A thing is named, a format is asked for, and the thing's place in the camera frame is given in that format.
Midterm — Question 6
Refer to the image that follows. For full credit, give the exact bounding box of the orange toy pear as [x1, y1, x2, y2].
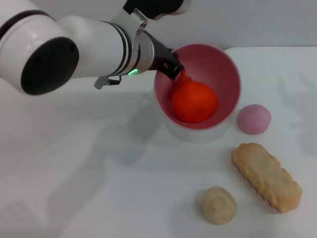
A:
[171, 70, 219, 124]

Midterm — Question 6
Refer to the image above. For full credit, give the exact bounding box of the golden fried cutlet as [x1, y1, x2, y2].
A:
[231, 142, 303, 214]

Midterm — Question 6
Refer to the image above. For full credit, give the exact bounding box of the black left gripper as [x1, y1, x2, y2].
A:
[148, 31, 185, 81]

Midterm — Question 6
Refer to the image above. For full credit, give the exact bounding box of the pink round bun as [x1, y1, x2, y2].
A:
[236, 104, 272, 135]

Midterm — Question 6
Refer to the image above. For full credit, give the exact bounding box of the beige swirl bun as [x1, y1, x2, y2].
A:
[200, 186, 237, 226]

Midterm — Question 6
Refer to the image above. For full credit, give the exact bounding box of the pink plastic bowl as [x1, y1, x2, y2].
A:
[154, 43, 242, 130]

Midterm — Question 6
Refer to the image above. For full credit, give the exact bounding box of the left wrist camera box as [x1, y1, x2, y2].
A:
[122, 0, 192, 20]

